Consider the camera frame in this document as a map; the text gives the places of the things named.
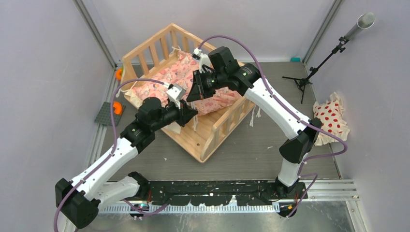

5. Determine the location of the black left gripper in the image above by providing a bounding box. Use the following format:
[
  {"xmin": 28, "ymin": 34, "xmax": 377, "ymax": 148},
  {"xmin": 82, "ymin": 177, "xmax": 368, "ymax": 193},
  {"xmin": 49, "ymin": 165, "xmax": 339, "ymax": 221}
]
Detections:
[{"xmin": 151, "ymin": 99, "xmax": 198, "ymax": 132}]

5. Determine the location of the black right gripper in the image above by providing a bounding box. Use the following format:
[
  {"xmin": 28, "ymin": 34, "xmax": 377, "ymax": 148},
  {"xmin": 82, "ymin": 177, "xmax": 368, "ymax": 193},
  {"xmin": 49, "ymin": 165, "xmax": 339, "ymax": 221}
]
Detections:
[{"xmin": 187, "ymin": 69, "xmax": 226, "ymax": 102}]

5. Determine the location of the wooden slatted pet bed frame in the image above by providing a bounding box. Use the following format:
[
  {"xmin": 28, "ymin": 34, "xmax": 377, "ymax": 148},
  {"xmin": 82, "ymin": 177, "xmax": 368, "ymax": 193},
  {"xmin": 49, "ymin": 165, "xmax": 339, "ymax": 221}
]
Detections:
[{"xmin": 121, "ymin": 23, "xmax": 256, "ymax": 163}]

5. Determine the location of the pink unicorn print cushion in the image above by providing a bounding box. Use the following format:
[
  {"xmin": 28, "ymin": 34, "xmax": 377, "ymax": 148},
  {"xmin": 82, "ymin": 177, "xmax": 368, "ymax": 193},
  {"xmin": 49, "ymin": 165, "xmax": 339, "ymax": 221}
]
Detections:
[{"xmin": 128, "ymin": 46, "xmax": 261, "ymax": 133}]

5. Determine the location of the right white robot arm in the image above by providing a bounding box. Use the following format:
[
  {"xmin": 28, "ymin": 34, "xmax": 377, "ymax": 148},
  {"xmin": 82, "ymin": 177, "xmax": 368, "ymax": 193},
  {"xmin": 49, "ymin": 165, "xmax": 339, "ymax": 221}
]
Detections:
[{"xmin": 186, "ymin": 46, "xmax": 321, "ymax": 199}]

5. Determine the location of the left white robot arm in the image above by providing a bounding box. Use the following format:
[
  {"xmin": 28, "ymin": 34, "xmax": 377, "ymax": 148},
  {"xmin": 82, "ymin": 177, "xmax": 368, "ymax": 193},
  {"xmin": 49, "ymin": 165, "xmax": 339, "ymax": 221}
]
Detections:
[{"xmin": 55, "ymin": 97, "xmax": 198, "ymax": 230}]

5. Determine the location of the orange arch toy block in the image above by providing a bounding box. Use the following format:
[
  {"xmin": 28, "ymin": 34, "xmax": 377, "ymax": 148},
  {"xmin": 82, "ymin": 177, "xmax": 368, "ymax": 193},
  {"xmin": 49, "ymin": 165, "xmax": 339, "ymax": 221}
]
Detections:
[{"xmin": 112, "ymin": 101, "xmax": 123, "ymax": 115}]

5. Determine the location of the orange and green toy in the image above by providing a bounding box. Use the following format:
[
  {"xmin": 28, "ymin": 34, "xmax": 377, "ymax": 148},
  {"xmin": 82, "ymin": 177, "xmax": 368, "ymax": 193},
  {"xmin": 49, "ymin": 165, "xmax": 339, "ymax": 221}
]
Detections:
[{"xmin": 115, "ymin": 68, "xmax": 123, "ymax": 81}]

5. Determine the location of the grey building block plate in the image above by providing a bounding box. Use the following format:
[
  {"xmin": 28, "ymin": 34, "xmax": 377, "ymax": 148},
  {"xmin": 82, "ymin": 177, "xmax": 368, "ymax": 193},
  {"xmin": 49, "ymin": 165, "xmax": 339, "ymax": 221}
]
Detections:
[{"xmin": 94, "ymin": 102, "xmax": 126, "ymax": 126}]

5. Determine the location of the small teal block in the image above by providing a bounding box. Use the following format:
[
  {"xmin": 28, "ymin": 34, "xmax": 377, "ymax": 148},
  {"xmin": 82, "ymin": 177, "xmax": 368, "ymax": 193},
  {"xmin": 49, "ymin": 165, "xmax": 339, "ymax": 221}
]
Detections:
[{"xmin": 290, "ymin": 57, "xmax": 301, "ymax": 62}]

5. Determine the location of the white strawberry print pillow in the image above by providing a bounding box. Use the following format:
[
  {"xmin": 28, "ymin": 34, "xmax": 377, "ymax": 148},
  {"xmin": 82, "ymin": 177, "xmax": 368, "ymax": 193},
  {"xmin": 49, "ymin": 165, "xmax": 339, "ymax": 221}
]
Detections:
[{"xmin": 313, "ymin": 92, "xmax": 350, "ymax": 141}]

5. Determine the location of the microphone on black stand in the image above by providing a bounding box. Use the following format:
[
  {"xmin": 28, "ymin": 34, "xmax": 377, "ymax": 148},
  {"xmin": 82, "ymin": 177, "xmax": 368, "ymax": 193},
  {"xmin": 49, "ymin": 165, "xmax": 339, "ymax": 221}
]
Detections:
[{"xmin": 282, "ymin": 12, "xmax": 376, "ymax": 103}]

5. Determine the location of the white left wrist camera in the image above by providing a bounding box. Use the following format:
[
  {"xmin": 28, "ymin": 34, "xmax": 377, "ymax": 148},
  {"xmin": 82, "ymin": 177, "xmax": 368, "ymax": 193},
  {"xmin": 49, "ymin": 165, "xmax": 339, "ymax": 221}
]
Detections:
[{"xmin": 166, "ymin": 84, "xmax": 186, "ymax": 109}]

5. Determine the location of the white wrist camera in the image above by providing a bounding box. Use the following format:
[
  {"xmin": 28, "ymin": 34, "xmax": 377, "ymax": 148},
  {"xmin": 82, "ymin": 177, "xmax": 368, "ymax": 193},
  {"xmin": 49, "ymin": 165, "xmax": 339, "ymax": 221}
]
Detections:
[
  {"xmin": 166, "ymin": 84, "xmax": 186, "ymax": 109},
  {"xmin": 192, "ymin": 47, "xmax": 211, "ymax": 73}
]

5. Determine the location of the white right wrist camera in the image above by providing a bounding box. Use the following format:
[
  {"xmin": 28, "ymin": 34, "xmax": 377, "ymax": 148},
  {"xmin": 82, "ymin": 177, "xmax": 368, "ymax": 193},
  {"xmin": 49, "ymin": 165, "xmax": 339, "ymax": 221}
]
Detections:
[{"xmin": 192, "ymin": 47, "xmax": 211, "ymax": 73}]

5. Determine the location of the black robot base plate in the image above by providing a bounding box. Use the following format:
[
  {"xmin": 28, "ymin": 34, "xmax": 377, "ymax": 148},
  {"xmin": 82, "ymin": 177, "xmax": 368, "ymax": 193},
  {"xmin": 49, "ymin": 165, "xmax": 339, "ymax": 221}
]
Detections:
[{"xmin": 117, "ymin": 180, "xmax": 309, "ymax": 207}]

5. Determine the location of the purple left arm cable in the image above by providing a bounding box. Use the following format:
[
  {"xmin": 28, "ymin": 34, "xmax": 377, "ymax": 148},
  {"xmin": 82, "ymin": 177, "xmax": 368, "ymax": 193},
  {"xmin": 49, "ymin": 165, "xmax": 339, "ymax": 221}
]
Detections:
[{"xmin": 52, "ymin": 78, "xmax": 170, "ymax": 232}]

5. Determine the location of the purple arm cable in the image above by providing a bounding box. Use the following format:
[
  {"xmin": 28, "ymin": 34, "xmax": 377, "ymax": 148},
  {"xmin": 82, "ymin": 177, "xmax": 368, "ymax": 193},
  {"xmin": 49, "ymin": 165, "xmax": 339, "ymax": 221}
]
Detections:
[
  {"xmin": 198, "ymin": 35, "xmax": 349, "ymax": 219},
  {"xmin": 52, "ymin": 78, "xmax": 170, "ymax": 232}
]

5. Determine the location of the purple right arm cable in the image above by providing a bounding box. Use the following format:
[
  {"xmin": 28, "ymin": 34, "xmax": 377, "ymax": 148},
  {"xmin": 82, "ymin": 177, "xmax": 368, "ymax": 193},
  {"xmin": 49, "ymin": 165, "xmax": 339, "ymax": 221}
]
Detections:
[{"xmin": 198, "ymin": 35, "xmax": 349, "ymax": 219}]

